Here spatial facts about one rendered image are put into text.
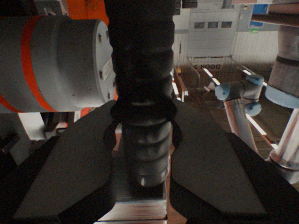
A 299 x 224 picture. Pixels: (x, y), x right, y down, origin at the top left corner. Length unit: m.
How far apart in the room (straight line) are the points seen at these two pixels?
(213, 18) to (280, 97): 13.31
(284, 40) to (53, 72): 0.55
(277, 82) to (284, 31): 0.14
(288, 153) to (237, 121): 0.21
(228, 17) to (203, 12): 1.70
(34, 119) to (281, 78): 0.62
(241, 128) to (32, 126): 0.75
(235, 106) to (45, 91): 0.75
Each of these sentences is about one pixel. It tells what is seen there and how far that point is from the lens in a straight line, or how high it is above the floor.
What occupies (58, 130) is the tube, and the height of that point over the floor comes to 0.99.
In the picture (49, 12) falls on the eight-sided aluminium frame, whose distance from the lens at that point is 0.57.
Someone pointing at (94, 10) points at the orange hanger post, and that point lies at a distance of 0.70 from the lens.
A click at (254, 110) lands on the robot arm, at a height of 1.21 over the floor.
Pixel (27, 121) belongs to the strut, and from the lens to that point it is 0.38.
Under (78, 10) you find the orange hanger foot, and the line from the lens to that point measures 0.74.
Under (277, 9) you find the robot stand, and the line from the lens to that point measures 0.63.
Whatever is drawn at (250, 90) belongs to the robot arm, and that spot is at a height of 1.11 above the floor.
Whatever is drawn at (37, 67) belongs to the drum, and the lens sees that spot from 0.25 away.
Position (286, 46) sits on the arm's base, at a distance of 0.62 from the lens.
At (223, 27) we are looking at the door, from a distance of 14.15.
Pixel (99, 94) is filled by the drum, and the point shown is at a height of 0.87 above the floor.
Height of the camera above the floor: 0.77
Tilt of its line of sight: 30 degrees up
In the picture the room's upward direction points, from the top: 178 degrees clockwise
